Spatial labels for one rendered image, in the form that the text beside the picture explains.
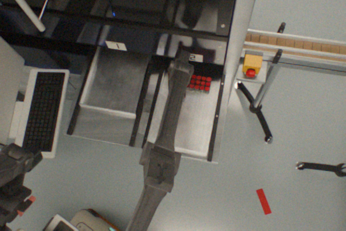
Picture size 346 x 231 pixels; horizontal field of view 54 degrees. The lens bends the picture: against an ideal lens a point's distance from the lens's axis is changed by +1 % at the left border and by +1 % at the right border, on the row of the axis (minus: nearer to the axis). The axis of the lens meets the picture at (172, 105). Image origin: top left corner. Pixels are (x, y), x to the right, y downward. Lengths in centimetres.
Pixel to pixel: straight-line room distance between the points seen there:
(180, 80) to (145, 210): 44
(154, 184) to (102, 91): 79
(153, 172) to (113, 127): 66
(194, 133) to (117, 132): 34
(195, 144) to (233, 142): 95
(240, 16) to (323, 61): 59
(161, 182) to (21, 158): 41
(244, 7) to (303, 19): 179
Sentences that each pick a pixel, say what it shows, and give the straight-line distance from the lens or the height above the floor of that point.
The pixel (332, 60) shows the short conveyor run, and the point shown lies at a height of 93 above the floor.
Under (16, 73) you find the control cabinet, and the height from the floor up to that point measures 86.
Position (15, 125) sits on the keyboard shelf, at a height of 80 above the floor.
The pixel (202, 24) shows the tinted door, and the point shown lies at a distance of 125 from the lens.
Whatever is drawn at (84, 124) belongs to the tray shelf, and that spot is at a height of 88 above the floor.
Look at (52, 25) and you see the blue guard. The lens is 155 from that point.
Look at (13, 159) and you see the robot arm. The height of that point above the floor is 139.
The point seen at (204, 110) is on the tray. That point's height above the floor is 88.
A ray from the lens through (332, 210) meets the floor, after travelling 247.
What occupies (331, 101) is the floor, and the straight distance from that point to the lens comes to 264.
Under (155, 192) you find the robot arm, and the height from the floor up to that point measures 141.
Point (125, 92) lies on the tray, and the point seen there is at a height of 88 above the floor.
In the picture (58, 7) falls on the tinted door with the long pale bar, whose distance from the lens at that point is 143.
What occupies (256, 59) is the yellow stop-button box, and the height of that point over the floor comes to 103.
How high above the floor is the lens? 231
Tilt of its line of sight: 70 degrees down
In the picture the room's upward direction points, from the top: 11 degrees counter-clockwise
